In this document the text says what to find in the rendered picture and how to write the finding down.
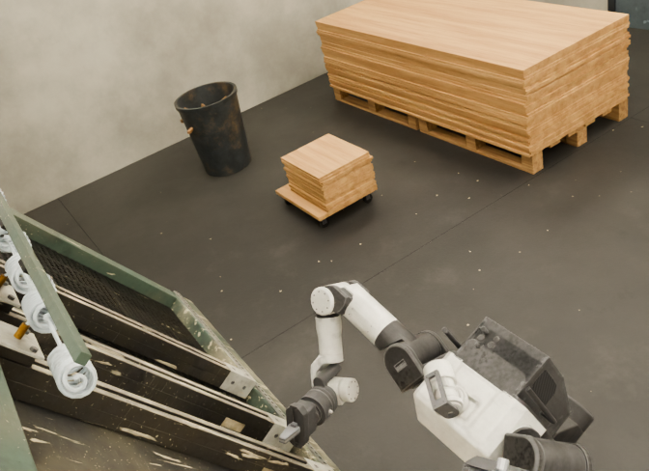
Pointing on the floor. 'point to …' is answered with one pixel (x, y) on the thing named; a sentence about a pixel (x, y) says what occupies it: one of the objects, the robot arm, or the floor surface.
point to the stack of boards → (480, 68)
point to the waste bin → (215, 126)
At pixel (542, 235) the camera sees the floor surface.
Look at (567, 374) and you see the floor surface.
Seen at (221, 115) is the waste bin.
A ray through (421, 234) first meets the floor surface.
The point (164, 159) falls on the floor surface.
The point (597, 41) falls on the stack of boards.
